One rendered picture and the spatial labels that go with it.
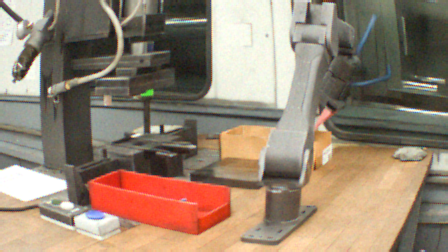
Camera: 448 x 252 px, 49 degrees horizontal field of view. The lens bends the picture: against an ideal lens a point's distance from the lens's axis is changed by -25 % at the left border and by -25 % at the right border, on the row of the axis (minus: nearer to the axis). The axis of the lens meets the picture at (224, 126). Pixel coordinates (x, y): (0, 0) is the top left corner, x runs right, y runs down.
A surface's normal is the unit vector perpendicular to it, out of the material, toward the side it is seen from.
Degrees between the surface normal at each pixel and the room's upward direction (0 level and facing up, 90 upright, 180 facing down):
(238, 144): 90
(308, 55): 48
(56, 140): 90
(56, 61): 90
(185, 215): 90
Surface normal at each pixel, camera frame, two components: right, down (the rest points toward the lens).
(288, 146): -0.33, -0.53
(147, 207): -0.46, 0.17
